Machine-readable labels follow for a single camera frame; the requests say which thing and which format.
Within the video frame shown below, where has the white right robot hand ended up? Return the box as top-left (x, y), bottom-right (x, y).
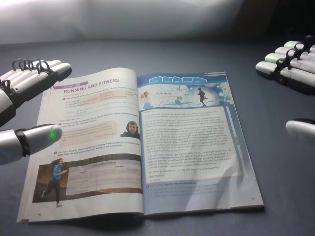
top-left (255, 34), bottom-right (315, 139)

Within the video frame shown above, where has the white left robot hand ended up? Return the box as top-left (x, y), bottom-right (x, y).
top-left (0, 58), bottom-right (72, 166)

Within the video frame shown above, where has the grey table cloth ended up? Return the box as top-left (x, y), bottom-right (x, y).
top-left (0, 36), bottom-right (315, 236)

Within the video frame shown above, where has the textbook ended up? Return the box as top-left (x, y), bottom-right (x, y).
top-left (16, 65), bottom-right (266, 225)

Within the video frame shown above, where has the white backdrop board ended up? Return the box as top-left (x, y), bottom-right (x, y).
top-left (0, 0), bottom-right (247, 46)

